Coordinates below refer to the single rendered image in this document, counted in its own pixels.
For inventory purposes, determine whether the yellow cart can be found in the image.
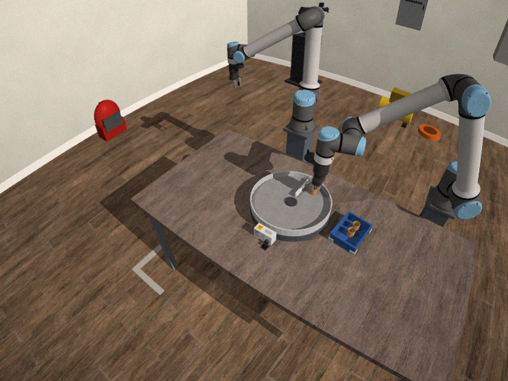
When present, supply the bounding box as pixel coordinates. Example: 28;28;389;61
378;87;414;128

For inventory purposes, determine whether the blue crate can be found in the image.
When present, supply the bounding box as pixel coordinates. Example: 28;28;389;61
330;211;373;253

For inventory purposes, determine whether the black cabinet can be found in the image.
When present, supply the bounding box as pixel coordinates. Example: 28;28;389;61
285;32;323;86

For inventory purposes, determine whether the grey turntable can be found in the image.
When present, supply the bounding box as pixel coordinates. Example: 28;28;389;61
249;170;333;242

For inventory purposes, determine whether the white control box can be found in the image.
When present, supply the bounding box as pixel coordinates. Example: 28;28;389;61
253;223;277;251

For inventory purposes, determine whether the red welding helmet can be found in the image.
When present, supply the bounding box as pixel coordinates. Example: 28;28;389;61
94;100;127;142

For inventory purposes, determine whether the orange ring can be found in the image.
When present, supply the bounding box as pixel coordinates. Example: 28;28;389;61
418;124;442;142

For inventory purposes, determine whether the grey wall cabinet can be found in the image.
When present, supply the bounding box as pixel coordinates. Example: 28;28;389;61
493;18;508;64

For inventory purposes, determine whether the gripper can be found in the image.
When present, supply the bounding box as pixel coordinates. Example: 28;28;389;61
228;63;243;89
311;161;330;186

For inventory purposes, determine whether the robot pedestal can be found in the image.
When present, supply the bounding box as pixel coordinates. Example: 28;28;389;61
283;124;318;164
419;194;457;228

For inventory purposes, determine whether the grey electrical panel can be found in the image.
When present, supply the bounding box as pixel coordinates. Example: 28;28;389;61
395;0;429;31

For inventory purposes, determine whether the wooden table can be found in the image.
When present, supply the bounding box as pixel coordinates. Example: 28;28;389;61
130;130;479;381

